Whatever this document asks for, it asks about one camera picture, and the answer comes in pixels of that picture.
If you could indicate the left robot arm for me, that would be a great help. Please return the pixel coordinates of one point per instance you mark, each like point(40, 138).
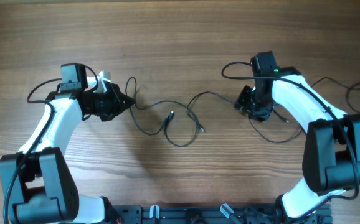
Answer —
point(36, 182)

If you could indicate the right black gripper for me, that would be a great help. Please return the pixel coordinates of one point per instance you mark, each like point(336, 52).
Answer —
point(259, 116)

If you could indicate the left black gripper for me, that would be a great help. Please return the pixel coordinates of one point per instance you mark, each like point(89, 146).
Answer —
point(118, 106)

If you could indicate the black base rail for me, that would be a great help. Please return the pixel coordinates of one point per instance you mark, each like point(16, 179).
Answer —
point(249, 214)

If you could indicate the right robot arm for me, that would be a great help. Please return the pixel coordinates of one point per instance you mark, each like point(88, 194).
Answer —
point(331, 160)

